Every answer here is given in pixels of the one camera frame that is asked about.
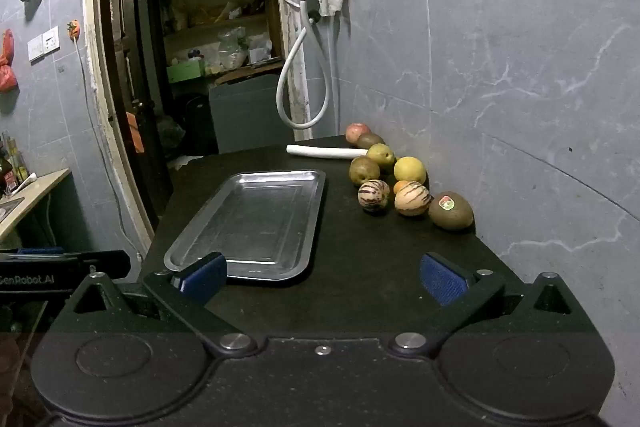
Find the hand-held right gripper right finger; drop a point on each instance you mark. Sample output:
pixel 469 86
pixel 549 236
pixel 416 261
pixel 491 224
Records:
pixel 442 279

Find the red plastic bag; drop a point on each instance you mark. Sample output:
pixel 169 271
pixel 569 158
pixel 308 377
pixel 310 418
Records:
pixel 7 62

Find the white wall switch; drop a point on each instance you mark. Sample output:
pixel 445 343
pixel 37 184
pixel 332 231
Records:
pixel 43 45

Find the black bin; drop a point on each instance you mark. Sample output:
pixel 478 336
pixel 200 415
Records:
pixel 197 122

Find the red apple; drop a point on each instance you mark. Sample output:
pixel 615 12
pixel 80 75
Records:
pixel 357 130

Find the door poster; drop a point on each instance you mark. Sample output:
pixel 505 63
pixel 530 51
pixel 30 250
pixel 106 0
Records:
pixel 136 132

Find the brown russet pear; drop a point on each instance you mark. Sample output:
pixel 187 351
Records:
pixel 363 170

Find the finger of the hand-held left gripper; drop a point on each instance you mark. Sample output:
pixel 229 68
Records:
pixel 42 251

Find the wooden counter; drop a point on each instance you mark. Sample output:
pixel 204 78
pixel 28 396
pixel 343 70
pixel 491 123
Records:
pixel 35 192

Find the group of bottles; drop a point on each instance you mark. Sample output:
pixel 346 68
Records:
pixel 14 164

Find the dark wooden door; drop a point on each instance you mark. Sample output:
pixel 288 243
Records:
pixel 122 57

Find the yellow-green pear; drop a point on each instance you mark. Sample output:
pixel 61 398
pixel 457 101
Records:
pixel 382 155

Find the kiwi with sticker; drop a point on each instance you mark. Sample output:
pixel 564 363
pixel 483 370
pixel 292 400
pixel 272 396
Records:
pixel 452 213

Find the orange striped melon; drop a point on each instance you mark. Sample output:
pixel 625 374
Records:
pixel 412 199

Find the small orange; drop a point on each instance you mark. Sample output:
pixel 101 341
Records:
pixel 400 186

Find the plain brown kiwi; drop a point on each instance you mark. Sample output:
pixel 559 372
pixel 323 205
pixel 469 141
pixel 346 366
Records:
pixel 372 141

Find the cluttered wooden shelf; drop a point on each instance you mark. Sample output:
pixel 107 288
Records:
pixel 215 7

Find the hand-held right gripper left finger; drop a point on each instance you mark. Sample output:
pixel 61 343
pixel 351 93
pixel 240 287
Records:
pixel 202 278

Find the rectangular metal tray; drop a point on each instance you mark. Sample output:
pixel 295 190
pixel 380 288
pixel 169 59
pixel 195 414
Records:
pixel 250 222

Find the pale striped melon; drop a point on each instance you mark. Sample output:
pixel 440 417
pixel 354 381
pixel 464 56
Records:
pixel 373 196

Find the yellow citrus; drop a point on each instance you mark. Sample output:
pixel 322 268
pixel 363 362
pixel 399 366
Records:
pixel 410 169

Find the green box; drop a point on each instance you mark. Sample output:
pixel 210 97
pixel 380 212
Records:
pixel 186 70

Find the white leek stalk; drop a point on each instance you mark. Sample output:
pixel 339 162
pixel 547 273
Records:
pixel 320 152

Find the orange wall hook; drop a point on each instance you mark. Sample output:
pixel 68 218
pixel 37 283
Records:
pixel 74 30

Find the grey cabinet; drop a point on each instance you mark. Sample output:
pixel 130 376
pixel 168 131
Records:
pixel 245 112

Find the white door frame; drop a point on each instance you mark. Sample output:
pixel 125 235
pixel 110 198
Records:
pixel 95 82

